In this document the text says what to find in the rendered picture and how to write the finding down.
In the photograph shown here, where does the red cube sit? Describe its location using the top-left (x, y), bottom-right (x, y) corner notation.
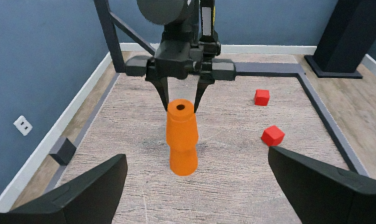
top-left (254, 89), bottom-right (270, 106)
top-left (261, 125), bottom-right (285, 147)

